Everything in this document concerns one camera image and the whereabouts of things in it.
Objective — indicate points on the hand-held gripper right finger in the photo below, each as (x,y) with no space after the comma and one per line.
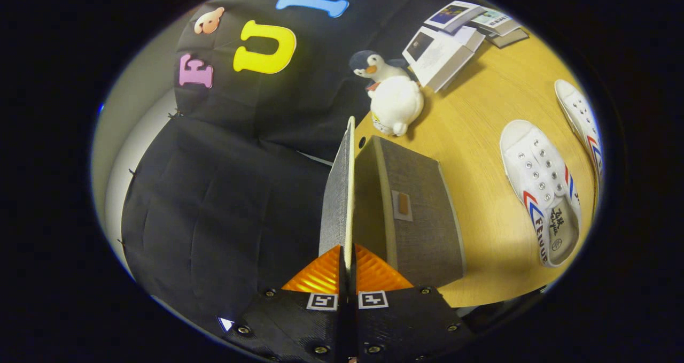
(401,320)

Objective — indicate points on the white canvas shoe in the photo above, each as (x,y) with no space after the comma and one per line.
(534,176)
(577,112)

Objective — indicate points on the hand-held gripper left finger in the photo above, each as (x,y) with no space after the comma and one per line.
(299,320)

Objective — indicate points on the plush penguin toy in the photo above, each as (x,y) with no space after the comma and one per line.
(395,103)

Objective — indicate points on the dark grey book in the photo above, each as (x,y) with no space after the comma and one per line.
(507,38)

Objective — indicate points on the plain white book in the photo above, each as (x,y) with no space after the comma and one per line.
(473,37)

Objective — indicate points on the white book with dark portrait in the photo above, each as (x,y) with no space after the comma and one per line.
(435,58)

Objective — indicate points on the book with pale green cover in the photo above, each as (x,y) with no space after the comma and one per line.
(494,20)

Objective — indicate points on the grey fabric storage box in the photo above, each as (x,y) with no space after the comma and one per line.
(417,229)

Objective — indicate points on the book with blue picture cover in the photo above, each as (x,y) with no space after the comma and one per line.
(451,14)

